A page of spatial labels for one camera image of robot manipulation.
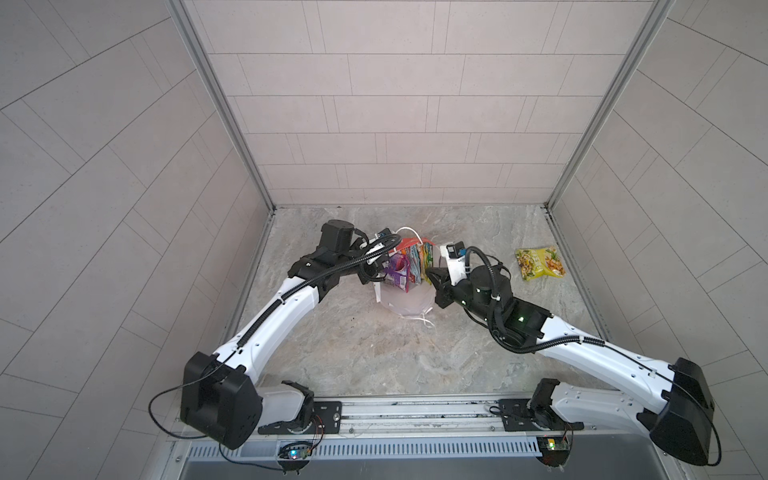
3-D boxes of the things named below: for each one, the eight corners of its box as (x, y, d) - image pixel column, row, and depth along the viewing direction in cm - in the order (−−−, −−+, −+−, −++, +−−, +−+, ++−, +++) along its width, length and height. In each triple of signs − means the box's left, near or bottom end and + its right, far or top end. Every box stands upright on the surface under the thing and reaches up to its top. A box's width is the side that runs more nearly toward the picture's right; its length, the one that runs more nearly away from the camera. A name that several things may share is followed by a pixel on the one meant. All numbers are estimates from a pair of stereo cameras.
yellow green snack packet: (523, 280, 98) (527, 273, 94) (515, 253, 105) (519, 246, 101) (562, 280, 98) (568, 273, 94) (551, 254, 105) (557, 246, 101)
